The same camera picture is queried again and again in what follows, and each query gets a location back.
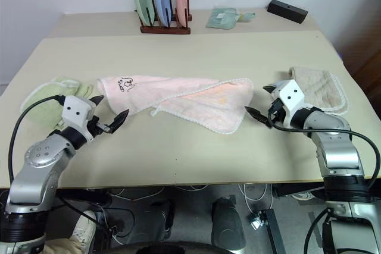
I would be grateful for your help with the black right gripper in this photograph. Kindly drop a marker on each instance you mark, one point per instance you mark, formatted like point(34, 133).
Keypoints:
point(277, 112)

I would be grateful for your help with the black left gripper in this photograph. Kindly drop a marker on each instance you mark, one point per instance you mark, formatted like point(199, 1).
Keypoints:
point(95, 125)

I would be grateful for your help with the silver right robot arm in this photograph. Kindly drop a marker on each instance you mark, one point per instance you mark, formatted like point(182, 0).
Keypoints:
point(339, 153)

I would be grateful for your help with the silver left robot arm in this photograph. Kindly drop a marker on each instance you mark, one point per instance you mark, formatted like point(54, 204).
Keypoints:
point(38, 153)

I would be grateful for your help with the beige towel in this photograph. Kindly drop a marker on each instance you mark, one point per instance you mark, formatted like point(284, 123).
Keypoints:
point(318, 90)

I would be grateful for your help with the light green towel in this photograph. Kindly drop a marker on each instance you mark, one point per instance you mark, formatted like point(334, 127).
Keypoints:
point(44, 102)

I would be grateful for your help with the pink embroidered towel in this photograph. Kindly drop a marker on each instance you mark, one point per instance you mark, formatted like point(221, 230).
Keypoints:
point(184, 99)

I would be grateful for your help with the black table crossbar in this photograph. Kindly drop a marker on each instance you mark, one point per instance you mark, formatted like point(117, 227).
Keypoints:
point(297, 190)

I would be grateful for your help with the folded teal cloth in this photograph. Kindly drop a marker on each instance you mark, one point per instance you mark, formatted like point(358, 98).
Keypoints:
point(221, 17)

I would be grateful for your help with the black rectangular box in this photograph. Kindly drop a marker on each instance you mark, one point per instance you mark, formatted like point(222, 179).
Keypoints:
point(287, 10)

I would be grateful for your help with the brown wooden dish rack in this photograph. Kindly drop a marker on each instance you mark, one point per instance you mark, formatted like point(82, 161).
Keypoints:
point(166, 29)

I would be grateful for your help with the white sneaker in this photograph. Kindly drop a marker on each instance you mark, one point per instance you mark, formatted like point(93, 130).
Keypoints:
point(302, 196)
point(84, 227)

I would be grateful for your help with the small grey plug adapter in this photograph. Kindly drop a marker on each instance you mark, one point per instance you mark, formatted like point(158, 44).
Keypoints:
point(257, 221)

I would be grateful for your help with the black metal table leg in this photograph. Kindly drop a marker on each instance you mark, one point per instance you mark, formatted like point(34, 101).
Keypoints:
point(274, 230)

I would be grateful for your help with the dark rounded robot body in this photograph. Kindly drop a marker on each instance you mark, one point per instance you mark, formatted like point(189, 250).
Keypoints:
point(163, 248)

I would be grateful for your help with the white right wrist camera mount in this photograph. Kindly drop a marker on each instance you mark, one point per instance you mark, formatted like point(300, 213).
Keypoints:
point(290, 94)

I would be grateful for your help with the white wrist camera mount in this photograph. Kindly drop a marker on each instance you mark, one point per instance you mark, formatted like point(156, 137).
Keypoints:
point(290, 94)
point(76, 109)

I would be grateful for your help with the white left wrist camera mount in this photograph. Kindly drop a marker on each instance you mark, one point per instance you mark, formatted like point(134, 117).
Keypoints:
point(76, 109)

